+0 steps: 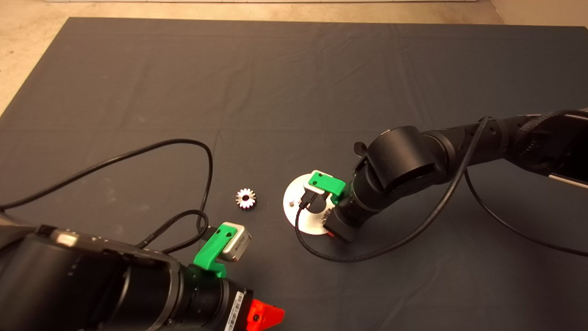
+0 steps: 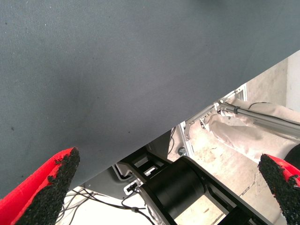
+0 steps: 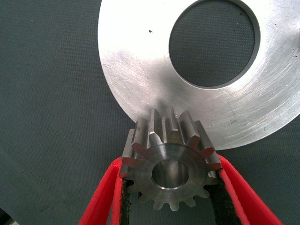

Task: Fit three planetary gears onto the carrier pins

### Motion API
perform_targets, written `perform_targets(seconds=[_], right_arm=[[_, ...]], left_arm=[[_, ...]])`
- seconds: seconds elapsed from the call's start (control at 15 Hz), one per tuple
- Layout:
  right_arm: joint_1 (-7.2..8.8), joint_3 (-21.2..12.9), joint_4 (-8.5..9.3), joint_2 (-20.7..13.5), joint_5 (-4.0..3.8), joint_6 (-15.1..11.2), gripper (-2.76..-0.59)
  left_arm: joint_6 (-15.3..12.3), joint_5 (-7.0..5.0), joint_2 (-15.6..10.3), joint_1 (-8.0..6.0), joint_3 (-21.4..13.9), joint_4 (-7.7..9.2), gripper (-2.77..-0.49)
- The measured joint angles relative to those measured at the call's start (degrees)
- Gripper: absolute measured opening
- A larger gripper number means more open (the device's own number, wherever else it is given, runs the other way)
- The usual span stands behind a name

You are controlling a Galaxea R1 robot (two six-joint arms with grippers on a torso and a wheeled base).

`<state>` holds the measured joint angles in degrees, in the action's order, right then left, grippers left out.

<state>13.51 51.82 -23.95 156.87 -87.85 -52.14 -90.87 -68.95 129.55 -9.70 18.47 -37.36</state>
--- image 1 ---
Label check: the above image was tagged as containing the smooth black camera cable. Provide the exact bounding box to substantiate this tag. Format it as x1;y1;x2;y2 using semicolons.
294;116;588;263
0;139;216;237

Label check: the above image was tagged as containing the wrist green camera mount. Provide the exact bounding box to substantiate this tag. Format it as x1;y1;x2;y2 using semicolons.
193;224;238;278
308;171;346;205

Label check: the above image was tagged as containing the dark grey table cloth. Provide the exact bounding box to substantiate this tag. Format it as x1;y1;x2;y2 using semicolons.
0;17;588;331

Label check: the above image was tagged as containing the braided black cable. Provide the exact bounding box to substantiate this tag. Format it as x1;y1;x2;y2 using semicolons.
514;109;588;138
137;209;209;254

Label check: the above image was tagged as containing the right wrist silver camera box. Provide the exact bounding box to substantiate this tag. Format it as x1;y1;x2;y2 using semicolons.
304;178;332;203

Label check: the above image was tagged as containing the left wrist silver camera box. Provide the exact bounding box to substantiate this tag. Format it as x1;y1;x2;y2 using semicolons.
222;223;252;263

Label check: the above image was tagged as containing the left wrist green camera mount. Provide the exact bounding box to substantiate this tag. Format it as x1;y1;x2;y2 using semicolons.
193;224;238;278

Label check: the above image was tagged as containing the steel planetary gear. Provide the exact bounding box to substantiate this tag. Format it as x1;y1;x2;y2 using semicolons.
236;188;257;210

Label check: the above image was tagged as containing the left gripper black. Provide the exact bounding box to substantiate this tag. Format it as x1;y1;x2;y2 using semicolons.
220;280;286;331

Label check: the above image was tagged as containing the round metal carrier plate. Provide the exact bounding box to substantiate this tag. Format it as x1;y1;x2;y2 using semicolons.
283;174;338;236

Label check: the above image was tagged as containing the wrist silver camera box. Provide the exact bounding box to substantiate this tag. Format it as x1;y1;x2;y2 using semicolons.
222;223;252;263
304;178;332;203

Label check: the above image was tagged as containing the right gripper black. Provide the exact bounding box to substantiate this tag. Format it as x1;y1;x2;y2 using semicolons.
323;202;366;243

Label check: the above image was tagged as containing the right wrist green camera mount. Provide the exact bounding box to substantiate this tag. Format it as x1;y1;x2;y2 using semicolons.
308;171;346;205

